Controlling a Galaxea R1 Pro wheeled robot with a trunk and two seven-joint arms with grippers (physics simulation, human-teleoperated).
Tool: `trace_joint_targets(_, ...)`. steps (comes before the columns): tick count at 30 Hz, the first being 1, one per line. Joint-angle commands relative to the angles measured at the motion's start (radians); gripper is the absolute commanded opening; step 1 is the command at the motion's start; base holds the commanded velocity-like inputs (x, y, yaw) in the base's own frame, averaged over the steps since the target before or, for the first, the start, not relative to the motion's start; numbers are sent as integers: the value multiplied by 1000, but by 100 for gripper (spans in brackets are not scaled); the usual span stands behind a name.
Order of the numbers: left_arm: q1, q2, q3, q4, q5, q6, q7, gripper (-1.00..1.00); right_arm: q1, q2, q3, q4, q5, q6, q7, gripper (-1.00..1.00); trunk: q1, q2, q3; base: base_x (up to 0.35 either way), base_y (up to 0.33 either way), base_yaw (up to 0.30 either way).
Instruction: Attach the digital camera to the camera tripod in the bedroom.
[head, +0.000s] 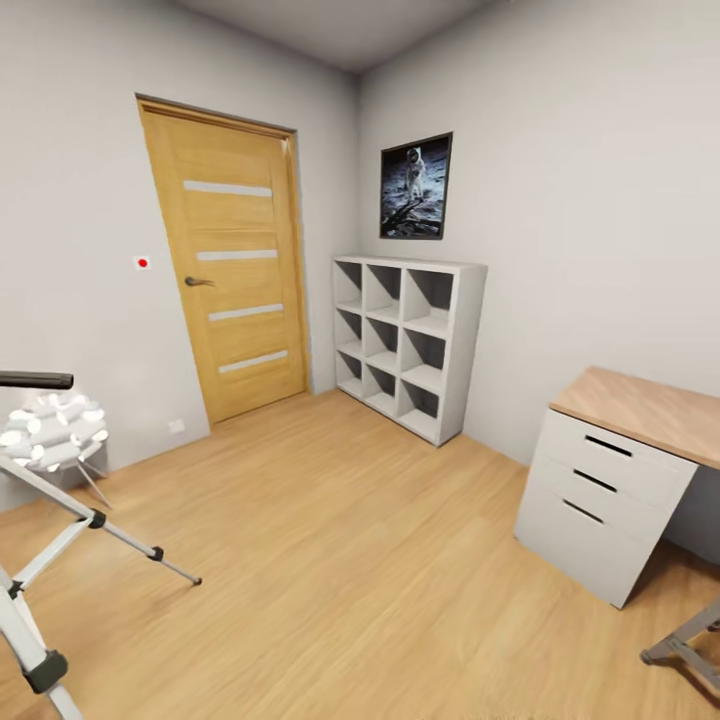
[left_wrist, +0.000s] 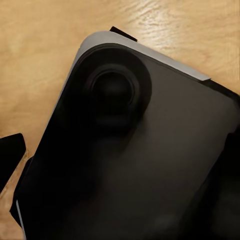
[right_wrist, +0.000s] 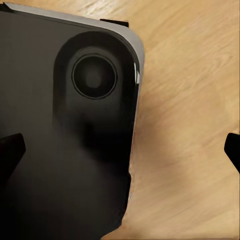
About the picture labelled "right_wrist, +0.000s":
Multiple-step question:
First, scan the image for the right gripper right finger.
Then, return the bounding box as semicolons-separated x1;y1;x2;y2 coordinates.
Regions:
224;132;240;173

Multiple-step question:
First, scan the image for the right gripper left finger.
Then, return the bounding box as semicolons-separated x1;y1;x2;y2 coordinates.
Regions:
0;133;26;193

